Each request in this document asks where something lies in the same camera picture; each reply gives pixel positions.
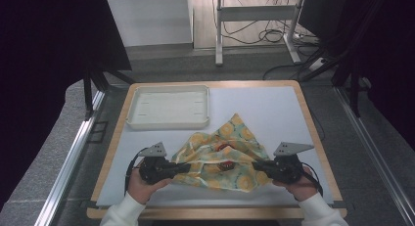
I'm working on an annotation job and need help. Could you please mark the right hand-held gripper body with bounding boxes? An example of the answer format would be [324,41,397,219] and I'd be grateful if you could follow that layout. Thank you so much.
[264,141,316,185]

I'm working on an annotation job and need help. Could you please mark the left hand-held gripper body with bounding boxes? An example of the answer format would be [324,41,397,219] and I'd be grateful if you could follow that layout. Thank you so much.
[138,141,180,186]

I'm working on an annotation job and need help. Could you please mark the lemon print cloth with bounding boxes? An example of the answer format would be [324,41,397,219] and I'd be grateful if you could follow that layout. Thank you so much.
[170,113,274,193]

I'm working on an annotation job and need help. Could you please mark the person's left hand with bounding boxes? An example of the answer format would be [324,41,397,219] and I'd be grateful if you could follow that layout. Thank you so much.
[126,168,173,206]

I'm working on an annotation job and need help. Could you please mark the person's right hand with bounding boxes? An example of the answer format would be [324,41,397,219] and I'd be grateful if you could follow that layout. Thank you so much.
[271,166,319,203]

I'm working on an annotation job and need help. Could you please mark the wooden-edged table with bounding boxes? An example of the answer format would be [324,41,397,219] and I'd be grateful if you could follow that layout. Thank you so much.
[85,79,348,220]

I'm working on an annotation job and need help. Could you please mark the white plastic tray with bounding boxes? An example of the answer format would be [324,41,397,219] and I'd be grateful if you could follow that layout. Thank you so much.
[125,84,211,131]

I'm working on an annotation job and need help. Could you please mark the black stand legs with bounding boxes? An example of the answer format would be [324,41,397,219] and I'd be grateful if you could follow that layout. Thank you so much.
[82,68,135,121]
[301,39,373,119]

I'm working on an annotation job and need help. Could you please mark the white power strip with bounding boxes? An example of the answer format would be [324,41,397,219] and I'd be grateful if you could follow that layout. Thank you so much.
[307,57,328,72]

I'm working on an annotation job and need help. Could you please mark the white board panel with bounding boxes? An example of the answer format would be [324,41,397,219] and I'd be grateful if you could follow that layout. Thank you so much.
[107,0,194,48]

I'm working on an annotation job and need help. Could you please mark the black curtain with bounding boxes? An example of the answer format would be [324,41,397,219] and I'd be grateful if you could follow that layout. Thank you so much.
[298,0,415,152]
[0,0,133,207]

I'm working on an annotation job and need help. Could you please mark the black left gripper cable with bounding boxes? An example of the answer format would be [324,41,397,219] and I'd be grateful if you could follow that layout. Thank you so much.
[123,147,151,199]

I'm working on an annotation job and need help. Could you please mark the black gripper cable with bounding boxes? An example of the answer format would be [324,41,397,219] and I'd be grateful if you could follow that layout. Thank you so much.
[300,161,325,199]
[123,147,151,199]

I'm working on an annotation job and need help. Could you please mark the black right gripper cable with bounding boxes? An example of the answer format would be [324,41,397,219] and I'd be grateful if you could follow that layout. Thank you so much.
[300,161,325,199]

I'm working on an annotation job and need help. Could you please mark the aluminium rail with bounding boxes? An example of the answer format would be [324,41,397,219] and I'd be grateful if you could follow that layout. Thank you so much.
[33,88,108,226]
[334,84,415,226]

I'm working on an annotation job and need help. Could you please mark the black floor cables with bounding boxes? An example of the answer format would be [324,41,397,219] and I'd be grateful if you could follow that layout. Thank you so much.
[220,0,331,81]

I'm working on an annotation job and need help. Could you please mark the white metal desk frame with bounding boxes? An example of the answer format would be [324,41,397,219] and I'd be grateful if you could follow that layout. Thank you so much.
[213,0,303,68]

